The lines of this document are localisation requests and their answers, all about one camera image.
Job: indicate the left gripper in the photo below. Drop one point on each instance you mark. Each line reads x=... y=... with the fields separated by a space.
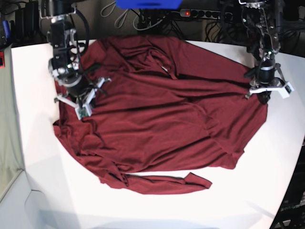
x=265 y=80

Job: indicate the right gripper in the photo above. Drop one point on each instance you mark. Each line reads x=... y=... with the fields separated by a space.
x=80 y=92

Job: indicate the dark red t-shirt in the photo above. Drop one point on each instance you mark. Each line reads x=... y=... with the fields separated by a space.
x=169 y=106

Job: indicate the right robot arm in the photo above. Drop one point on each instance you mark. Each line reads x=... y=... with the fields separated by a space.
x=65 y=66

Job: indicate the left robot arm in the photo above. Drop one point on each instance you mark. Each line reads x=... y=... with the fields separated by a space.
x=259 y=19

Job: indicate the red and black device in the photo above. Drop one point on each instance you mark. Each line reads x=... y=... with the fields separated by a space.
x=2 y=59

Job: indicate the grey fabric side panel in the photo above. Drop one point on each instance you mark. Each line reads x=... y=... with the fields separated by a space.
x=11 y=159

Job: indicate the blue box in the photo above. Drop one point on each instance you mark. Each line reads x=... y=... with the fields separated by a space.
x=148 y=4

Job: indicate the black power strip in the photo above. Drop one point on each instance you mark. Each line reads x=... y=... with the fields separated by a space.
x=200 y=14

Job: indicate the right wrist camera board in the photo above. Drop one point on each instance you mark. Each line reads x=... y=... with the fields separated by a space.
x=81 y=112

